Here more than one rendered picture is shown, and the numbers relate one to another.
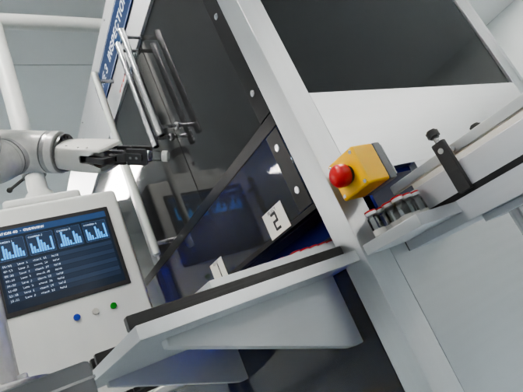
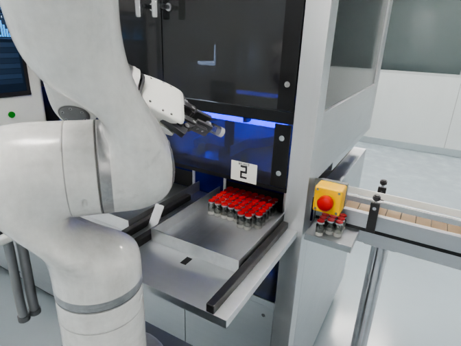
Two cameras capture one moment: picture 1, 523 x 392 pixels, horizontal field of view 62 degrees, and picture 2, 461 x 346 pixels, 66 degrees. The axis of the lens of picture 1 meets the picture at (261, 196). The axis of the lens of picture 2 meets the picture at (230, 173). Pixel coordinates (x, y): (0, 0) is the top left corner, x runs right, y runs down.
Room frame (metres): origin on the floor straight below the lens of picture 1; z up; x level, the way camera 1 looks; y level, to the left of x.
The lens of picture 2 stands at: (0.07, 0.44, 1.38)
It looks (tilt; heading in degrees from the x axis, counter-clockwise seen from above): 21 degrees down; 335
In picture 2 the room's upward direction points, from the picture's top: 2 degrees clockwise
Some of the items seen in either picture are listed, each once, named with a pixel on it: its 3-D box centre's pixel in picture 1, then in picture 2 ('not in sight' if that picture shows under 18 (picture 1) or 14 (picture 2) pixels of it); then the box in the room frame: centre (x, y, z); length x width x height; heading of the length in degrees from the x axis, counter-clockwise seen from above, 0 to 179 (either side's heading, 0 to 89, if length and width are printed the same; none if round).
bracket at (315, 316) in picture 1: (271, 341); not in sight; (0.77, 0.08, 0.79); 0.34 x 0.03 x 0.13; 126
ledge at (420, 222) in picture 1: (416, 227); (333, 232); (0.76, -0.22, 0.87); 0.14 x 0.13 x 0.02; 126
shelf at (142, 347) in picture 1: (208, 329); (164, 224); (0.98, 0.22, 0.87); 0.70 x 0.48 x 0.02; 36
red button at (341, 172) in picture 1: (342, 175); (325, 202); (0.72, -0.14, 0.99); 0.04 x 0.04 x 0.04; 36
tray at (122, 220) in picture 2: not in sight; (137, 193); (1.15, 0.27, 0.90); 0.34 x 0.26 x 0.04; 126
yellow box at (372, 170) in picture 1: (360, 171); (330, 196); (0.75, -0.18, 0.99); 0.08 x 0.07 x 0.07; 126
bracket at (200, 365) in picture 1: (181, 380); not in sight; (1.17, 0.38, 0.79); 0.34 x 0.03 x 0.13; 126
